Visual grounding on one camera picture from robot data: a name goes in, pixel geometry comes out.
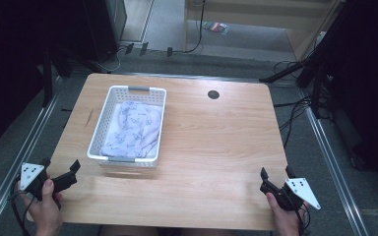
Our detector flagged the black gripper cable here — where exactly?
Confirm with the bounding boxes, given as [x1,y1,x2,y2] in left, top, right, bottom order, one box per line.
[7,178,36,236]
[294,202,311,236]

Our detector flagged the dark curtain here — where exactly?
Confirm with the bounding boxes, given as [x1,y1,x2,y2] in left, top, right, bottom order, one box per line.
[321,0,378,198]
[0,0,92,156]

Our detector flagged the black floor cables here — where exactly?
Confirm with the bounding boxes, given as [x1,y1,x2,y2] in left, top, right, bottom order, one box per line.
[273,60,313,148]

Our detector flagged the light wooden frame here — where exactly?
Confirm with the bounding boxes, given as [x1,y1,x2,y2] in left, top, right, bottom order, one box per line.
[183,0,347,62]

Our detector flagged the person's left hand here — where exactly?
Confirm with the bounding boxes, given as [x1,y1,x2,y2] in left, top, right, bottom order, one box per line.
[28,178,64,236]

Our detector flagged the black upright stand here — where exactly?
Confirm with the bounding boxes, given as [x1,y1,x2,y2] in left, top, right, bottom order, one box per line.
[41,45,54,108]

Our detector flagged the black cabinet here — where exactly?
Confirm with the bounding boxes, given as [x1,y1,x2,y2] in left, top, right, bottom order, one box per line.
[82,0,128,64]

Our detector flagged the black hanging cable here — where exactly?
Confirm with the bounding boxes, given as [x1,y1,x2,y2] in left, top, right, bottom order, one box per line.
[182,0,207,54]

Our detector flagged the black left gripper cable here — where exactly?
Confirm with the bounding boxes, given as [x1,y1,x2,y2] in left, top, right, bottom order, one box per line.
[7,178,36,236]

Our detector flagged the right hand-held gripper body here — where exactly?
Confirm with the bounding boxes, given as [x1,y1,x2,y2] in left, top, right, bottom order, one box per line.
[259,177,322,211]

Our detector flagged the colourful flat packet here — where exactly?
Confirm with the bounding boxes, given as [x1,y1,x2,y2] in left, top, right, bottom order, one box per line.
[202,21,229,35]

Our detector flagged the metal floor rail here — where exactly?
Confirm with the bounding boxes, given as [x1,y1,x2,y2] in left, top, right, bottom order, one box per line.
[0,77,64,235]
[303,106,370,236]

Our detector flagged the black tripod stand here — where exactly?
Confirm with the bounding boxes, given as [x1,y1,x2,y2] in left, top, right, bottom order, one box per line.
[259,0,358,120]

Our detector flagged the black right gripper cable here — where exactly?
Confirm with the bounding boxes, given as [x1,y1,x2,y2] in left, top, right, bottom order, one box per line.
[294,202,311,236]

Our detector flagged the person's right hand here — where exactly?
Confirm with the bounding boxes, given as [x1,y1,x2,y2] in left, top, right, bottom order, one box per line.
[265,192,307,236]

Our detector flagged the white butterfly print cloth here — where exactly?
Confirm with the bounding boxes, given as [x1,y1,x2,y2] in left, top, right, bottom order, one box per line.
[99,100,163,158]

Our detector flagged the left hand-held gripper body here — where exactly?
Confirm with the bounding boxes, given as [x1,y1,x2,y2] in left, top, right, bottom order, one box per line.
[20,162,79,202]

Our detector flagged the white perforated plastic basket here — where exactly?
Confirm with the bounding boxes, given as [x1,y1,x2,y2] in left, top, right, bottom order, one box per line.
[87,85,167,168]

